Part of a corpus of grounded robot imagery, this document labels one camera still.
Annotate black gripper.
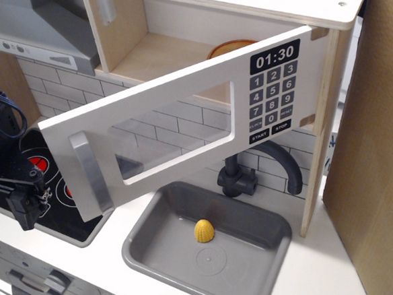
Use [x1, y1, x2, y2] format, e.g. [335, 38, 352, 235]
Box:
[0, 153, 51, 231]

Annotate white toy microwave door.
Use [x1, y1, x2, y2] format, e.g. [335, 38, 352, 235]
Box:
[39, 26, 328, 222]

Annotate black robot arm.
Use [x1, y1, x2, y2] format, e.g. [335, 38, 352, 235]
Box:
[0, 90, 51, 230]

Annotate white wooden microwave cabinet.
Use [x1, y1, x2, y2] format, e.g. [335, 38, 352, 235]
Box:
[83, 0, 364, 236]

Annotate orange plate inside microwave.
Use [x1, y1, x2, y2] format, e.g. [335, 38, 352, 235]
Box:
[207, 39, 256, 60]

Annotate yellow toy corn piece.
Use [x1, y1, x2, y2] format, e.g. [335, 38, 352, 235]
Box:
[194, 219, 215, 243]

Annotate grey range hood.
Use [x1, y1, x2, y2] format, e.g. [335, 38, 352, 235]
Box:
[0, 0, 100, 76]

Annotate grey plastic sink basin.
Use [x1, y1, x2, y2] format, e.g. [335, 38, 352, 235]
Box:
[122, 182, 292, 295]

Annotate dark grey toy faucet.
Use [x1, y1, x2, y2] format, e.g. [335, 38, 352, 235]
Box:
[217, 141, 303, 197]

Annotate brown cardboard panel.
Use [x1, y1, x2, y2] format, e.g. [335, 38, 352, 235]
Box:
[323, 0, 393, 295]

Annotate grey oven door handle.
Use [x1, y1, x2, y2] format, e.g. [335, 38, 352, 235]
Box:
[6, 269, 71, 295]

